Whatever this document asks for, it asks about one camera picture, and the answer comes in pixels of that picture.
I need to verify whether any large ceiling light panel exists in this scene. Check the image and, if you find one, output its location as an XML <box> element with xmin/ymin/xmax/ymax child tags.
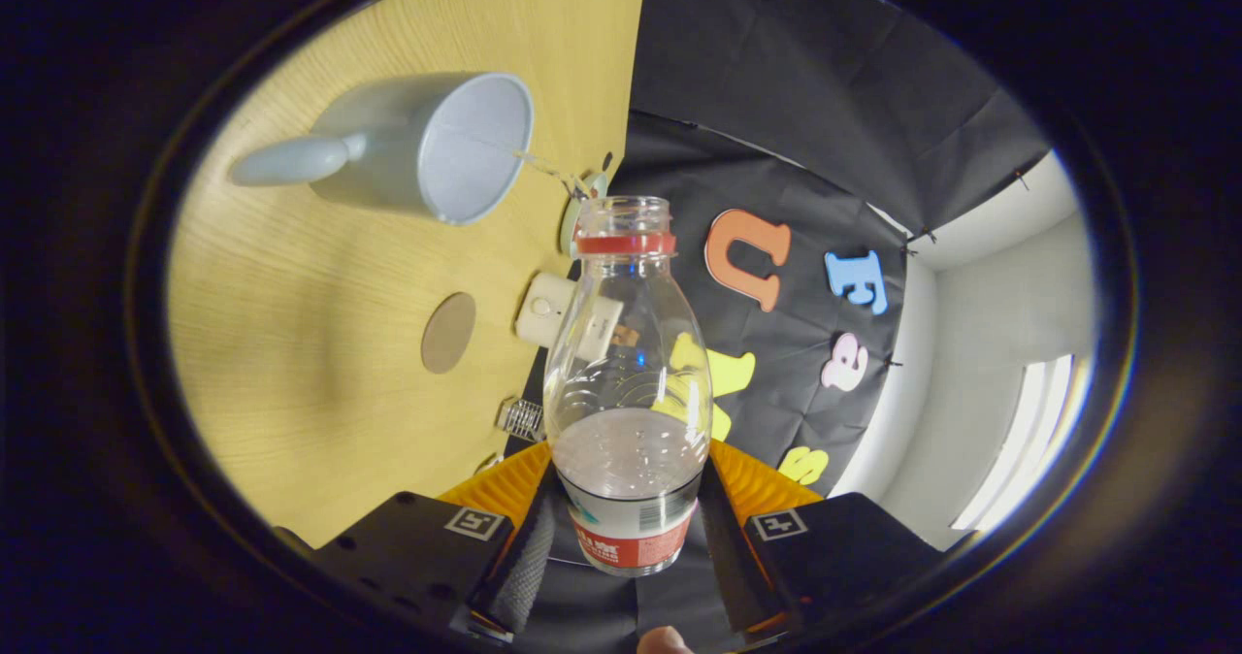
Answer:
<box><xmin>951</xmin><ymin>355</ymin><xmax>1093</xmax><ymax>534</ymax></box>

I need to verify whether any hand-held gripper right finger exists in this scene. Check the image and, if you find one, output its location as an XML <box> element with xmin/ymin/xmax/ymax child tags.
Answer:
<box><xmin>699</xmin><ymin>439</ymin><xmax>947</xmax><ymax>638</ymax></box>

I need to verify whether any round brown coaster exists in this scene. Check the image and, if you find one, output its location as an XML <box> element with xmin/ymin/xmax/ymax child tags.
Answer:
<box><xmin>420</xmin><ymin>292</ymin><xmax>477</xmax><ymax>375</ymax></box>

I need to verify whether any metal wire cutlery rack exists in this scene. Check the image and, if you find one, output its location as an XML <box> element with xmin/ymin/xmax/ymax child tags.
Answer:
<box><xmin>497</xmin><ymin>398</ymin><xmax>546</xmax><ymax>443</ymax></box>

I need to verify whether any wooden table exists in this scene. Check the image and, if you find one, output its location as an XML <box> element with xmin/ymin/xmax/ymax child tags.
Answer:
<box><xmin>167</xmin><ymin>0</ymin><xmax>651</xmax><ymax>548</ymax></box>

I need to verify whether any pale green plate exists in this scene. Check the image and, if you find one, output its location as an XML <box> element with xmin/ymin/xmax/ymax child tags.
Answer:
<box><xmin>560</xmin><ymin>171</ymin><xmax>610</xmax><ymax>259</ymax></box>

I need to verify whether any white cup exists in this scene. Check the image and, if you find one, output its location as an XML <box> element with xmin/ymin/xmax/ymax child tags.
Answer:
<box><xmin>230</xmin><ymin>72</ymin><xmax>535</xmax><ymax>226</ymax></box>

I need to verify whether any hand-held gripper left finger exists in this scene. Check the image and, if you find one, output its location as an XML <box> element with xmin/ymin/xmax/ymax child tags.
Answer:
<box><xmin>310</xmin><ymin>441</ymin><xmax>562</xmax><ymax>641</ymax></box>

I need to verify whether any white toaster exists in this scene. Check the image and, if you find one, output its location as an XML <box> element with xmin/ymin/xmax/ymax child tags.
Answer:
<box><xmin>515</xmin><ymin>273</ymin><xmax>624</xmax><ymax>362</ymax></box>

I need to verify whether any clear plastic juice bottle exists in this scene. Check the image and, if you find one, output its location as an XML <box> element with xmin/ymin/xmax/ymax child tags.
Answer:
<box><xmin>543</xmin><ymin>196</ymin><xmax>714</xmax><ymax>577</ymax></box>

